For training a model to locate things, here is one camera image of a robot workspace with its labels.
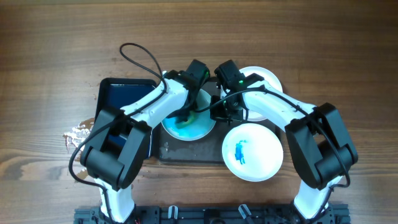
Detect white plate cleaned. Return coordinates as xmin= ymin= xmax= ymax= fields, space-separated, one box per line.
xmin=160 ymin=88 xmax=217 ymax=142
xmin=220 ymin=65 xmax=284 ymax=122

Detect green yellow sponge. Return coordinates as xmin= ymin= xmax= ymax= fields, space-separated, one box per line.
xmin=175 ymin=111 xmax=197 ymax=129

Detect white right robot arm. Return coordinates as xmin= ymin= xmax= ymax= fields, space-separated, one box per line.
xmin=208 ymin=72 xmax=358 ymax=223

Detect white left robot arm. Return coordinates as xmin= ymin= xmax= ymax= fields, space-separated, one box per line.
xmin=80 ymin=68 xmax=209 ymax=223

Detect dark grey serving tray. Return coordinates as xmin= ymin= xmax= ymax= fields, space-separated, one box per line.
xmin=152 ymin=121 xmax=241 ymax=166

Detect black water tray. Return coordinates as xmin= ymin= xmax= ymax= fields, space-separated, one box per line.
xmin=95 ymin=77 xmax=158 ymax=159

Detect white plate with blue stain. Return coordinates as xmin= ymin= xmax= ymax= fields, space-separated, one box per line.
xmin=221 ymin=123 xmax=284 ymax=182

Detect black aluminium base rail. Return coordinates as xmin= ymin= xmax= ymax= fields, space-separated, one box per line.
xmin=73 ymin=204 xmax=351 ymax=224

